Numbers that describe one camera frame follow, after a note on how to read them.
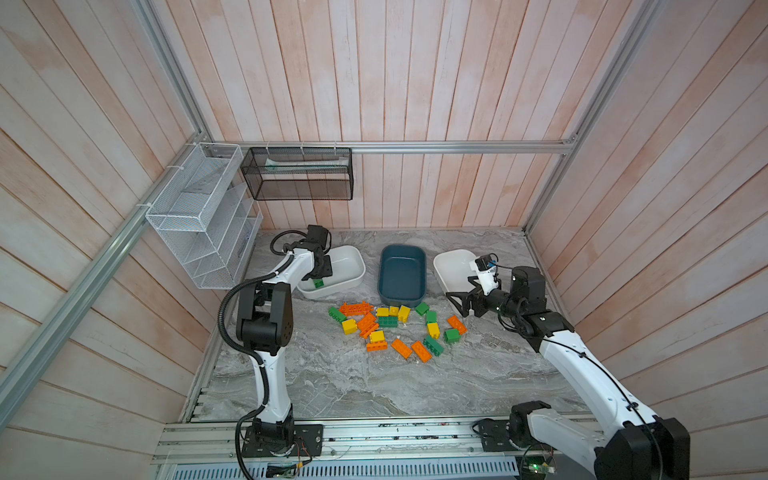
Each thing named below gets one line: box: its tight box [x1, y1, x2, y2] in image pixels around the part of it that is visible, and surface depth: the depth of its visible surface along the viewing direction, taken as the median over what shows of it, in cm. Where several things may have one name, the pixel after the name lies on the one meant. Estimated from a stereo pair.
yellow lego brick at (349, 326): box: [341, 318, 358, 335], surface depth 94 cm
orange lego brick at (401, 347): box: [391, 338, 413, 359], surface depth 90 cm
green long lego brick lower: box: [423, 335, 444, 357], surface depth 90 cm
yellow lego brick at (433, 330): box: [427, 322, 441, 339], surface depth 92 cm
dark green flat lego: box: [378, 316, 399, 328], surface depth 95 cm
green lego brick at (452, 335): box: [444, 329, 461, 343], surface depth 92 cm
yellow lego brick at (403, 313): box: [398, 305, 411, 323], surface depth 96 cm
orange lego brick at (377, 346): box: [366, 341, 389, 352], surface depth 90 cm
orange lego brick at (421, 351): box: [411, 340, 433, 363], surface depth 90 cm
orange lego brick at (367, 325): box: [357, 312, 379, 339], surface depth 95 cm
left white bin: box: [296, 245, 366, 299], surface depth 107 cm
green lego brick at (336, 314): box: [328, 306, 347, 324], surface depth 95 cm
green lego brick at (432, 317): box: [426, 311, 439, 324], surface depth 97 cm
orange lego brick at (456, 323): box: [446, 315, 468, 335], surface depth 96 cm
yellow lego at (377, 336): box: [370, 330, 385, 342], surface depth 92 cm
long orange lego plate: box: [340, 301, 375, 316], surface depth 97 cm
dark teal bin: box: [378, 244, 426, 307], surface depth 107 cm
